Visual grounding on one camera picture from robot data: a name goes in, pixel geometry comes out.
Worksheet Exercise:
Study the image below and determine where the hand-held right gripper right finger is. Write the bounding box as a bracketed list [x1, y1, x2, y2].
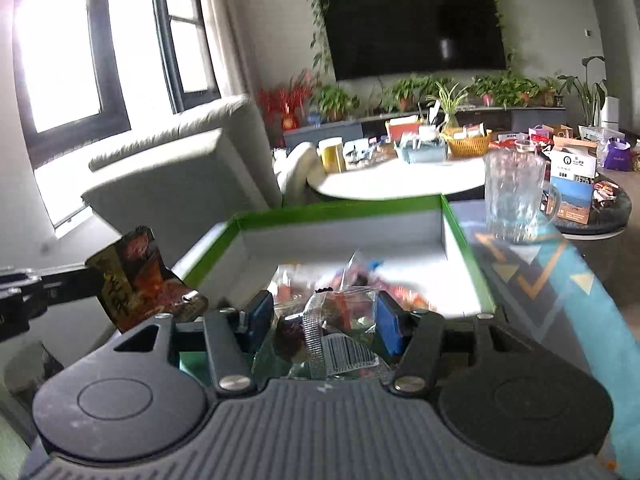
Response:
[376, 291, 539, 395]

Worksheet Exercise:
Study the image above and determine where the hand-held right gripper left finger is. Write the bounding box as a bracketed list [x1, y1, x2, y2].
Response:
[114, 290, 275, 396]

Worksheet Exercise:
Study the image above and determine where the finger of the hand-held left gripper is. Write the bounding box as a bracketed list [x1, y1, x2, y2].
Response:
[0, 265, 103, 341]

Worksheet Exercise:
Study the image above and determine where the clear barcode snack packet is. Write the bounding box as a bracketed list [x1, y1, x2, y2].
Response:
[272, 285, 396, 381]

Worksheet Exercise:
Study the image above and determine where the brown red snack packet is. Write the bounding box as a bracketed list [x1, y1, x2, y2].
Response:
[85, 226, 210, 335]

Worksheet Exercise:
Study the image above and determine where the green cardboard box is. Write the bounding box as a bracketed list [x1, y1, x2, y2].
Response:
[172, 195, 497, 321]

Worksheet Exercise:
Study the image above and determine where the pile of snack packets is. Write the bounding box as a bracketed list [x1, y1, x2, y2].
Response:
[272, 252, 441, 313]

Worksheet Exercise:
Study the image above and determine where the white round table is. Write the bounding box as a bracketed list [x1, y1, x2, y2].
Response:
[308, 152, 488, 200]

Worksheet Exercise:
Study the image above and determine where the grey sofa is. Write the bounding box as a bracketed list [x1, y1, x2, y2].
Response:
[81, 94, 283, 261]

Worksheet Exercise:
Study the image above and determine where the white pillow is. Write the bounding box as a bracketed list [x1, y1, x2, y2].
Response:
[274, 142, 321, 196]

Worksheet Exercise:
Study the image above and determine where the blue-grey plastic basket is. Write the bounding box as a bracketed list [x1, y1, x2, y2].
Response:
[395, 137, 448, 165]

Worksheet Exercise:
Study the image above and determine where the yellow can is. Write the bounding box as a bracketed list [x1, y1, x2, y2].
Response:
[318, 137, 347, 173]

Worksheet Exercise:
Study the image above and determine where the clear glass mug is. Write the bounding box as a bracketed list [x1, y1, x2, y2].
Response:
[482, 151, 562, 245]

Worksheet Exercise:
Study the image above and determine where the teal patterned mat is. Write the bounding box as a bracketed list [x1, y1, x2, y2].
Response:
[447, 200, 640, 471]

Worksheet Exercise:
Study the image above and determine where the red box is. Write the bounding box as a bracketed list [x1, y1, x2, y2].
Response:
[385, 116, 421, 142]

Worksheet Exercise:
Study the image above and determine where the grey television cabinet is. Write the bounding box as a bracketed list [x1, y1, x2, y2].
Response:
[283, 107, 567, 148]

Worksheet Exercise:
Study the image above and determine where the orange woven basket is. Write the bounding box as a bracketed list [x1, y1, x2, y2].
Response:
[444, 127, 492, 157]

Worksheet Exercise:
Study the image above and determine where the red flower decoration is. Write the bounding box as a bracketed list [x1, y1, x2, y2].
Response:
[257, 71, 318, 131]

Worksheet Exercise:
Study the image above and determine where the black framed window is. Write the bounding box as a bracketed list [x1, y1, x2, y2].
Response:
[10, 0, 221, 166]

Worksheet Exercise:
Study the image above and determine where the bushy potted plant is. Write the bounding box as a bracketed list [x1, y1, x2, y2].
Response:
[312, 84, 360, 122]

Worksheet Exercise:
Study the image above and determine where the spider plant in vase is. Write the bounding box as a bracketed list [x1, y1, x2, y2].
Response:
[425, 80, 471, 128]

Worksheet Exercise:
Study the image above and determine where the white and blue carton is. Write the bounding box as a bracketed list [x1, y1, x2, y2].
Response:
[545, 136, 598, 225]

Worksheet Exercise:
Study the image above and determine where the small potted plant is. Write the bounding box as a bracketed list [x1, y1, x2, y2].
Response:
[387, 76, 431, 112]

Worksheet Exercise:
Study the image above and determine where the dark round side table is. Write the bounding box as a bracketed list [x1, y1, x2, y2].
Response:
[550, 175, 633, 241]

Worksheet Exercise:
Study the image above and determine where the row of potted plants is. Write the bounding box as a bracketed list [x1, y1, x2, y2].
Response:
[470, 74, 566, 108]

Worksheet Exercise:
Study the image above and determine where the ivy vine around television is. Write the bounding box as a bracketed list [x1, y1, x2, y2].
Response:
[306, 0, 518, 78]

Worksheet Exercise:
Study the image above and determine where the purple bag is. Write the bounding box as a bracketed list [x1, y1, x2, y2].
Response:
[604, 137, 632, 171]

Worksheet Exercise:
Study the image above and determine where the clear plastic bag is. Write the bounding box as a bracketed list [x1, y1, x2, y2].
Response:
[580, 125, 626, 153]

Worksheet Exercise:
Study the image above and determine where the beige curtain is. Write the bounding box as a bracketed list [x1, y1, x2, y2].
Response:
[197, 0, 251, 98]

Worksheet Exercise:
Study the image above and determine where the tall leafy plant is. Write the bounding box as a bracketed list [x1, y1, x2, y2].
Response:
[557, 56, 608, 127]

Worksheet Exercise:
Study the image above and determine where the black wall television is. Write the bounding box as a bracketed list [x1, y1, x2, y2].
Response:
[322, 0, 507, 81]

